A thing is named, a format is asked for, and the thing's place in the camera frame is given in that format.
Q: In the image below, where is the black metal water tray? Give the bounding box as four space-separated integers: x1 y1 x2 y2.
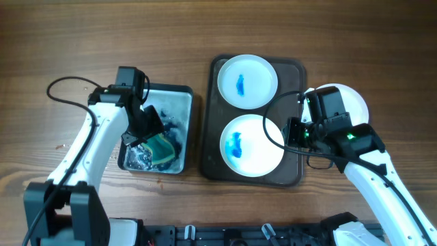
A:
117 83 194 174

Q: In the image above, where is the white plate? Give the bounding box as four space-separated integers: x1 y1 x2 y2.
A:
316 83 369 131
219 114 284 178
217 55 279 110

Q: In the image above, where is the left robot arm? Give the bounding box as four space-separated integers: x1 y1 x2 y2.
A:
23 85 163 245

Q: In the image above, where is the brown plastic tray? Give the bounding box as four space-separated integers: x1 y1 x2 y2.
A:
200 54 305 188

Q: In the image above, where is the white plate top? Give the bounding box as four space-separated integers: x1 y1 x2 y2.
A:
217 55 279 110

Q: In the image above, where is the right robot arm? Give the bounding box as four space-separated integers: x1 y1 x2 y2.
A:
281 84 436 245

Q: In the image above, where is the green yellow sponge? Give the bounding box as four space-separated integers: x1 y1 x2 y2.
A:
141 133 175 165

